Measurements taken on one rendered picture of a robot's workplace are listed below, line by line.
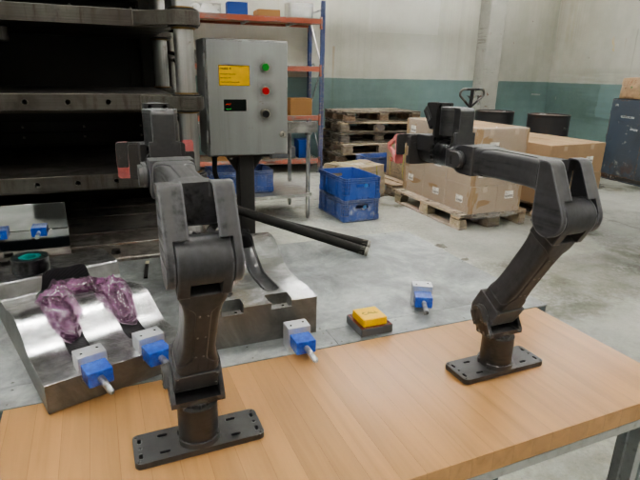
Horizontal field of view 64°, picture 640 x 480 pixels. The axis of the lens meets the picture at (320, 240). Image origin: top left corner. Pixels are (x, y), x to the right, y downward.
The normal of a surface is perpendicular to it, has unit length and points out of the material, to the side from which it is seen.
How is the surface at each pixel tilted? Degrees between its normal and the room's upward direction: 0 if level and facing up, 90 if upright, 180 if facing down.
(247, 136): 90
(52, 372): 0
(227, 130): 90
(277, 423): 0
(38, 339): 28
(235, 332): 90
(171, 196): 64
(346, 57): 90
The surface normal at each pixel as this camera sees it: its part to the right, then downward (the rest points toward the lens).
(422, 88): 0.31, 0.30
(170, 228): 0.36, -0.16
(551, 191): -0.92, 0.11
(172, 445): 0.02, -0.95
